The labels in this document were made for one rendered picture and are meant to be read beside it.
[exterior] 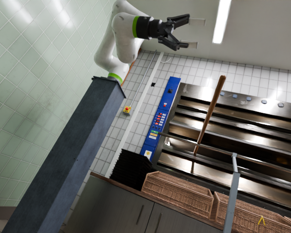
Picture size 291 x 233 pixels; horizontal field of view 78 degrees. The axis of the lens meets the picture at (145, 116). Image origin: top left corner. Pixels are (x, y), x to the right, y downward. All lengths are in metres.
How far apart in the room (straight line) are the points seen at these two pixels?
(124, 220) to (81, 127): 0.77
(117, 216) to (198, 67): 2.13
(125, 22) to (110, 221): 1.35
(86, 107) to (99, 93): 0.14
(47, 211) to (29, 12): 1.29
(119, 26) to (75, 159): 0.78
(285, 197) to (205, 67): 1.76
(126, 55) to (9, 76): 0.90
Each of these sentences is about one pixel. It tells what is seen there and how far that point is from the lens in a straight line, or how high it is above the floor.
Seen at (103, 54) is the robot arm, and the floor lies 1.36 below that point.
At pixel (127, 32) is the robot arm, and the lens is 0.89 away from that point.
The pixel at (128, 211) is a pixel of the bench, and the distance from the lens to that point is 1.57.
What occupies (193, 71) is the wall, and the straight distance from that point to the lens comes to 2.74.
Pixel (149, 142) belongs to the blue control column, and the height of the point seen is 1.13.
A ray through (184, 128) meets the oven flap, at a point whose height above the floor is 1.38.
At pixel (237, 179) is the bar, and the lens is 1.53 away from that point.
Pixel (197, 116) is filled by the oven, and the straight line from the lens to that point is 2.33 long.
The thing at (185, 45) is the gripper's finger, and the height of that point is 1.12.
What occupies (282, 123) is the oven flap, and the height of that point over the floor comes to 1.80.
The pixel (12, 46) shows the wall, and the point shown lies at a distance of 1.56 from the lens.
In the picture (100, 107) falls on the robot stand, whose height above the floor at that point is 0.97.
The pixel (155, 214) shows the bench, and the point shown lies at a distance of 1.53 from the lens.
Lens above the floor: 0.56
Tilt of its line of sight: 22 degrees up
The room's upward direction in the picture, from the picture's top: 23 degrees clockwise
